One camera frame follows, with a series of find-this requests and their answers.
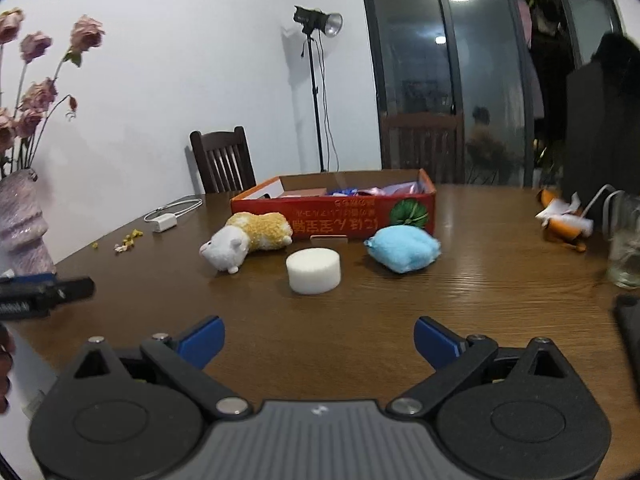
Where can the dark wooden chair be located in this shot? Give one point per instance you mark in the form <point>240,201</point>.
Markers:
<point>422,147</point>
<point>222,160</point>

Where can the clear glass jar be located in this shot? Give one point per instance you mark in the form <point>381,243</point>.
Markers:
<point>625,250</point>

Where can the orange and white packet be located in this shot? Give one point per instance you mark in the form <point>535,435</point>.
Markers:
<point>562,225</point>

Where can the black flat object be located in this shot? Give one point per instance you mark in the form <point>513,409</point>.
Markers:
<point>630,332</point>

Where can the studio light on stand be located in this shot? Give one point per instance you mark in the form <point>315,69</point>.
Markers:
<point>327,22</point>

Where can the white round sponge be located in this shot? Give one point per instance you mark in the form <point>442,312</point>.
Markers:
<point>314,270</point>

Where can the scattered dried flower petals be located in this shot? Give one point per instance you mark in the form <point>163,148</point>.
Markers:
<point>127,241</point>

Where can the blue tissue packet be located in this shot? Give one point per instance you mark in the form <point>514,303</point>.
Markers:
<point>341,192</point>

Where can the dried pink flowers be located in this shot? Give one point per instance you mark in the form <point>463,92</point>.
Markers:
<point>37,95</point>

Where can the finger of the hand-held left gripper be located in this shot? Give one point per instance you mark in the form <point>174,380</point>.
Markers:
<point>75,289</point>
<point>27,279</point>

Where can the pale pink vase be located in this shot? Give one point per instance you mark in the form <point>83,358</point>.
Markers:
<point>22,225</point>

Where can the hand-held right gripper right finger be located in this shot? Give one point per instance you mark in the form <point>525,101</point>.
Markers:
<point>435,342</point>

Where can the white charger adapter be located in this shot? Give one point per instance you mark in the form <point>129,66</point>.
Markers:
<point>165,223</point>

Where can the hanging clothes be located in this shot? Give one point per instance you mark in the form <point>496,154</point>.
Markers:
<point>532,60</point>

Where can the person's left hand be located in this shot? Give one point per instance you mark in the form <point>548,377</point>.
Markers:
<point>4,370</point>

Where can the black garment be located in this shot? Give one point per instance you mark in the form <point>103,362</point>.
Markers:
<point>617,60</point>

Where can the orange cardboard box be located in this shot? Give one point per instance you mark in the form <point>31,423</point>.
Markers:
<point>310,217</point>

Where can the sliding glass door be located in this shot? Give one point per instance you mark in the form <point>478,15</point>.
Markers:
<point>415,75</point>

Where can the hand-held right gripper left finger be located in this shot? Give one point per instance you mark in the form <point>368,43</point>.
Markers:
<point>205,340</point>

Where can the white and tan hamster plush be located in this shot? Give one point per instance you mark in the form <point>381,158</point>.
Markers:
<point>240,240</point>

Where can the light blue plush toy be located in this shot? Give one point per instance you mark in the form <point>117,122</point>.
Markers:
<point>405,249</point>

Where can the pink shiny packet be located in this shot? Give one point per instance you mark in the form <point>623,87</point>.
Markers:
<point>371,191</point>

